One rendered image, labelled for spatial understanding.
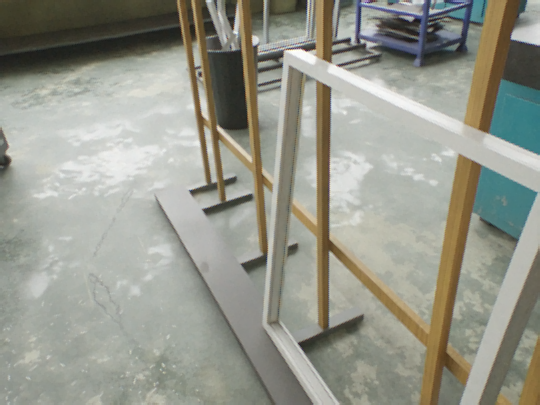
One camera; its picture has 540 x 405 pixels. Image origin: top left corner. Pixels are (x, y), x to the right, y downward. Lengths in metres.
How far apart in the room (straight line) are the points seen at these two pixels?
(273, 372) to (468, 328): 1.04
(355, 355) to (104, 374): 1.25
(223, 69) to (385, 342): 2.84
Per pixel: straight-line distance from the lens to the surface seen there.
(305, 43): 6.69
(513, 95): 3.13
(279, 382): 2.46
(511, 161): 1.22
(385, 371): 2.59
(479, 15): 7.86
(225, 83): 4.62
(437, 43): 6.56
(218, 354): 2.66
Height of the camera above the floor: 2.03
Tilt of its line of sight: 33 degrees down
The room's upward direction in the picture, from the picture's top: 5 degrees counter-clockwise
